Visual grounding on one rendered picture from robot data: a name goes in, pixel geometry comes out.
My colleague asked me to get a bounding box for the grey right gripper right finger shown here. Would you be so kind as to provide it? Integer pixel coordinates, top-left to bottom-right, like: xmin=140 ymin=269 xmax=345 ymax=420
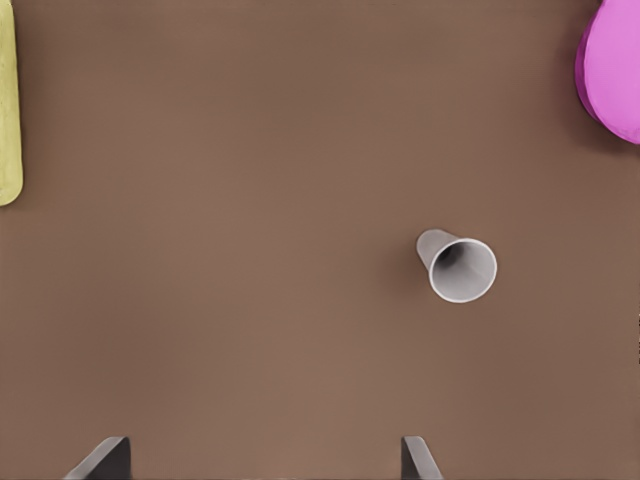
xmin=401 ymin=435 xmax=445 ymax=480

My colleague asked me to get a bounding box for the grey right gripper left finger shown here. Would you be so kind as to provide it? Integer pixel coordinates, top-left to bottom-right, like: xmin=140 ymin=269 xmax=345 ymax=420
xmin=62 ymin=436 xmax=132 ymax=480

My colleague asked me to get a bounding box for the white IKEA cup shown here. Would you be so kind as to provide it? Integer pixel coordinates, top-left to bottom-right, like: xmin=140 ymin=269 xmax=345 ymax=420
xmin=415 ymin=228 xmax=499 ymax=304

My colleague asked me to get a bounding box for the yellow-green tray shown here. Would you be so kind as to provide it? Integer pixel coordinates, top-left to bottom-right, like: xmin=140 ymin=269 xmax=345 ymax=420
xmin=0 ymin=0 xmax=24 ymax=207

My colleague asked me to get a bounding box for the pink rounded object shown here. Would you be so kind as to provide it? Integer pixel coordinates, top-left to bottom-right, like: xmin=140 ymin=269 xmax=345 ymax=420
xmin=574 ymin=0 xmax=640 ymax=146

